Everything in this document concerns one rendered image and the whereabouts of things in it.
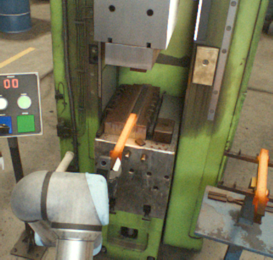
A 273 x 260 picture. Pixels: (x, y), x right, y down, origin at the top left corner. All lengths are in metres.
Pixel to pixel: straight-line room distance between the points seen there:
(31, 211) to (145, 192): 0.98
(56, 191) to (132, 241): 1.37
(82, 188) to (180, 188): 1.20
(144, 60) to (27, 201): 0.81
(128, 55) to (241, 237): 0.87
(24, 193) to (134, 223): 1.16
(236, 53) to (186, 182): 0.77
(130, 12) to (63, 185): 0.78
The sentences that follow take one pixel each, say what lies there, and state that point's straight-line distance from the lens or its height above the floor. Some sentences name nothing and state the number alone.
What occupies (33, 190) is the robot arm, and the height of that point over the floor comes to 1.29.
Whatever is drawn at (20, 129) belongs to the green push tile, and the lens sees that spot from 1.53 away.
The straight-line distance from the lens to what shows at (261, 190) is 1.27.
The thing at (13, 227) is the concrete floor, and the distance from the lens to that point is 2.44.
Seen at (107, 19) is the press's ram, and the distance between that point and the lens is 1.35.
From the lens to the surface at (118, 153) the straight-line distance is 1.30.
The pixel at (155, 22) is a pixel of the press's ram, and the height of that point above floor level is 1.47.
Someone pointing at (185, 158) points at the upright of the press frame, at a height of 0.74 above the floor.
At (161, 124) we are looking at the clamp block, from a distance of 1.56.
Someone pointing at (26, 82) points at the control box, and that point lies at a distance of 1.53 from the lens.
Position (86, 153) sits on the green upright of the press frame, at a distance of 1.89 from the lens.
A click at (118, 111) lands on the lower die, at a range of 1.64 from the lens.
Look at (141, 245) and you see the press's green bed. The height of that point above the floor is 0.16.
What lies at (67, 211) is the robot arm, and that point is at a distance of 0.75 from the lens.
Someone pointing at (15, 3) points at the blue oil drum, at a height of 0.48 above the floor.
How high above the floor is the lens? 1.82
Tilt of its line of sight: 33 degrees down
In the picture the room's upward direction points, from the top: 4 degrees clockwise
